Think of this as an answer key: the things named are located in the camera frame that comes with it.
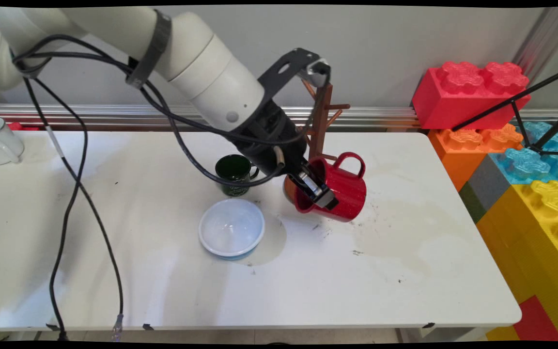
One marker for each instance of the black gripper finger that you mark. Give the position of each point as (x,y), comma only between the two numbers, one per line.
(320,194)
(317,172)

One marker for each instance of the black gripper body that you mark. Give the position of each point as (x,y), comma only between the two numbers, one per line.
(271,126)

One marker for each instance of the red enamel mug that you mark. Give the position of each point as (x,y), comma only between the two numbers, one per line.
(349,194)

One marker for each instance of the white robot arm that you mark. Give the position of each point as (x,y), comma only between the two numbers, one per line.
(211,68)

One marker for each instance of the brown wooden mug tree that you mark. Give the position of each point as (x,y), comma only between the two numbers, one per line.
(325,121)

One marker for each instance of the dark green mug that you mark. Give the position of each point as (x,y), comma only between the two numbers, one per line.
(233,174)

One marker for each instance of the white bowl with blue outside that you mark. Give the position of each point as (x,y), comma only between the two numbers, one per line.
(230,228)

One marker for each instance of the orange foam building block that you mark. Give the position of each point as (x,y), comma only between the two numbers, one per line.
(458,155)

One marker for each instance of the green foam block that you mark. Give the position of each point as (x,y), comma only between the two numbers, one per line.
(472,203)

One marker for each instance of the red foam building block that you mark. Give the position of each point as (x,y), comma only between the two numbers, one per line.
(458,104)

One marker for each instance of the black tape piece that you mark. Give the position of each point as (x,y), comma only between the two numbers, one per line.
(52,327)
(428,325)
(148,327)

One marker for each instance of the light blue foam block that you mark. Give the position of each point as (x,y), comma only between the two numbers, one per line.
(557,133)
(526,165)

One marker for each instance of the black tripod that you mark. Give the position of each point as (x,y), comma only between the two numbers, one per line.
(513,100)

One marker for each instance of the yellow foam building block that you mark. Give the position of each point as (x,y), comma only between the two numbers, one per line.
(535,242)

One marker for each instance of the flat red object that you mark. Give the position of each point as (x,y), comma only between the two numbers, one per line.
(24,127)

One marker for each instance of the small red foam panel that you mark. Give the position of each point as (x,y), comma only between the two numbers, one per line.
(538,322)

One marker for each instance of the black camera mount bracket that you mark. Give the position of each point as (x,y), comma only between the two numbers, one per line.
(279,72)

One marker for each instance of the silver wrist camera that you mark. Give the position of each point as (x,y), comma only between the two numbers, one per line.
(318,71)

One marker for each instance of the aluminium wall rail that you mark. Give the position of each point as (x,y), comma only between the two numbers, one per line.
(107,116)

